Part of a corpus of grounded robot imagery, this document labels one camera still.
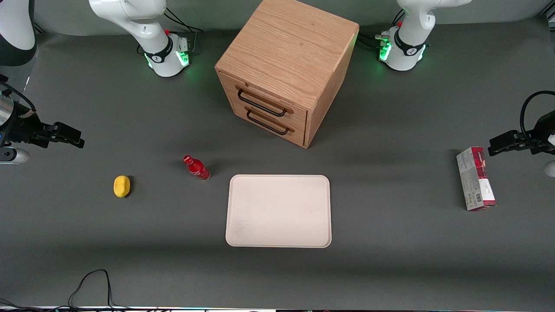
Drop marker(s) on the wooden drawer cabinet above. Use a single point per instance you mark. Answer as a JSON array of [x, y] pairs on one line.
[[290, 47]]

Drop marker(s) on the beige plastic tray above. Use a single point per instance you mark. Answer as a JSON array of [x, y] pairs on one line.
[[277, 212]]

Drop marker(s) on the yellow lemon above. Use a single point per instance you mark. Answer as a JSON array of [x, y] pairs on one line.
[[122, 186]]

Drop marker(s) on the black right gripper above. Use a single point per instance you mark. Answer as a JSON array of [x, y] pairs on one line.
[[21, 128]]

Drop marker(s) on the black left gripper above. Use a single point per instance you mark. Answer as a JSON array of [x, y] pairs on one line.
[[541, 138]]

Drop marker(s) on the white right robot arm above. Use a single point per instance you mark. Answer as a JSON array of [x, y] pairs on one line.
[[143, 26]]

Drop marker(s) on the wooden drawer front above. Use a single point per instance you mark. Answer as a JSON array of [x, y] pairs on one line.
[[301, 138], [301, 118]]

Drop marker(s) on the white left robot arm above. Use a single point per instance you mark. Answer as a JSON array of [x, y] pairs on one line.
[[412, 43]]

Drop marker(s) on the grey red carton box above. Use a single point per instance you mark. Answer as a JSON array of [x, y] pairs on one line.
[[475, 182]]

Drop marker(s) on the red coke bottle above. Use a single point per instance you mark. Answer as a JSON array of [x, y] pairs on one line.
[[197, 169]]

